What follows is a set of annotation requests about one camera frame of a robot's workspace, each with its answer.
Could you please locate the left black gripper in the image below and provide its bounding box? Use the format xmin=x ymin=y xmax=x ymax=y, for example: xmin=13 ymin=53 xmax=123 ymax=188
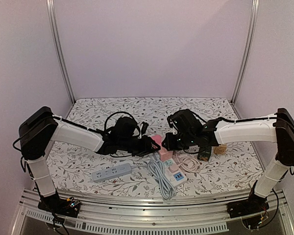
xmin=119 ymin=136 xmax=160 ymax=158

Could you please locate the dark green cube adapter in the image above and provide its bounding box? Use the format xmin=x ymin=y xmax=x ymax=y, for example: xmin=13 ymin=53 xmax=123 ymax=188
xmin=197 ymin=146 xmax=212 ymax=162

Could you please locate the beige cube socket adapter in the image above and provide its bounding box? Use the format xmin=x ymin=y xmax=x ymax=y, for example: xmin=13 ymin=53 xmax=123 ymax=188
xmin=213 ymin=144 xmax=227 ymax=155

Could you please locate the white power strip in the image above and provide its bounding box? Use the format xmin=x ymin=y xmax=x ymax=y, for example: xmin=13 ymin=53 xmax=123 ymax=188
xmin=160 ymin=158 xmax=188 ymax=188

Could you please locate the grey-blue power strip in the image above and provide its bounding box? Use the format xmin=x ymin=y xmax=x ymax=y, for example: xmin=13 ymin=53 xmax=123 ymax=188
xmin=92 ymin=163 xmax=132 ymax=183

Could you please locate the pink plug adapter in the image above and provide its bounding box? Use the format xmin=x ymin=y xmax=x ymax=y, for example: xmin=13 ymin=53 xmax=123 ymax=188
xmin=151 ymin=135 xmax=162 ymax=147

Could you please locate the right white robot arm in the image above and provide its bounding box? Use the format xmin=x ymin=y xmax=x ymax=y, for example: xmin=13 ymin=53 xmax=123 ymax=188
xmin=162 ymin=108 xmax=294 ymax=213

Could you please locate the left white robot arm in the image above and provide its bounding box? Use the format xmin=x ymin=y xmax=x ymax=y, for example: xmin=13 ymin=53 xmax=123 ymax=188
xmin=12 ymin=106 xmax=160 ymax=212

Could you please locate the pink cube socket adapter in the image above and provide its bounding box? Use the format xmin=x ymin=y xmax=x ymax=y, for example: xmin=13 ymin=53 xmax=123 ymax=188
xmin=158 ymin=148 xmax=173 ymax=162

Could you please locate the pink round plug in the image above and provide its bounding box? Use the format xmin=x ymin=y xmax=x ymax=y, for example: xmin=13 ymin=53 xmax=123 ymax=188
xmin=169 ymin=164 xmax=179 ymax=173

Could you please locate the light blue coiled cable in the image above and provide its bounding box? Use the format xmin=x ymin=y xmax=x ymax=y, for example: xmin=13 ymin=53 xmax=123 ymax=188
xmin=132 ymin=156 xmax=177 ymax=201

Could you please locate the aluminium front rail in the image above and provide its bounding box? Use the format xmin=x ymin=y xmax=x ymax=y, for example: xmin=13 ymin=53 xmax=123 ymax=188
xmin=14 ymin=189 xmax=294 ymax=233

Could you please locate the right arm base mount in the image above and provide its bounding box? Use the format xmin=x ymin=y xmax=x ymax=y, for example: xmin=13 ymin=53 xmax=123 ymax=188
xmin=226 ymin=188 xmax=269 ymax=218

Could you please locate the right aluminium frame post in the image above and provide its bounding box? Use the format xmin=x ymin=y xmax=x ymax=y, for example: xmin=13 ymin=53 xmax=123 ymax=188
xmin=230 ymin=0 xmax=260 ymax=105

